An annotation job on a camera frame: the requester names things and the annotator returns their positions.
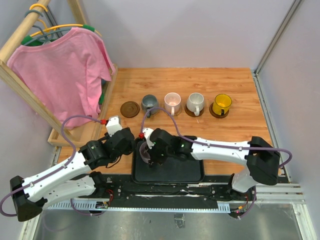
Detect yellow clothes hanger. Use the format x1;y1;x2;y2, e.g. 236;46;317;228
25;0;102;37

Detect brown wooden coaster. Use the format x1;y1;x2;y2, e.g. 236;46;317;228
208;102;230;119
120;101;140;118
184;105;205;118

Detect pink t-shirt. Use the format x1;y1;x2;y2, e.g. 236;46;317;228
7;27;115;129

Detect yellow glass mug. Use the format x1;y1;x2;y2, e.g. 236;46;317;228
212;93;232;117

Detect purple glass mug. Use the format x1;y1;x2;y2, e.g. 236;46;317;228
139;141;151;164

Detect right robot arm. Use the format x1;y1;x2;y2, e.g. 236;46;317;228
142;127;280;200

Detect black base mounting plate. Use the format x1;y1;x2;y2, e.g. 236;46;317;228
88;174;255;210

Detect woven rattan coaster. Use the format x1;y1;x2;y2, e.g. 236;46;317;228
164;106;182;117

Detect wooden clothes rack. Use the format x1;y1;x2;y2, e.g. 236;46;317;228
0;0;104;148

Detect cream ceramic mug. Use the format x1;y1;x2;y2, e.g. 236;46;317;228
186;92;205;117

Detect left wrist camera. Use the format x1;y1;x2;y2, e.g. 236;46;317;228
100;115;123;137

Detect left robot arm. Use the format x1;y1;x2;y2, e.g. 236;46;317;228
10;127;135;222

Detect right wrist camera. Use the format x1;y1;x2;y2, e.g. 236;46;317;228
138;127;155;149

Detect grey ceramic mug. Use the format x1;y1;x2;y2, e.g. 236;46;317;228
141;94;159;118

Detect black plastic tray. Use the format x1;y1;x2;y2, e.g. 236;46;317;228
131;141;205;184

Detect aluminium frame rail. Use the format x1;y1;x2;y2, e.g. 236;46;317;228
20;175;320;240

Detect pink ceramic mug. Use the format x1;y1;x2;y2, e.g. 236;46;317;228
164;92;182;107

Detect grey-green clothes hanger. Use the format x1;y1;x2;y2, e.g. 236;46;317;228
20;18;72;46

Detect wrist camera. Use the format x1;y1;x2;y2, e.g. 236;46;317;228
138;127;155;149
100;115;123;137

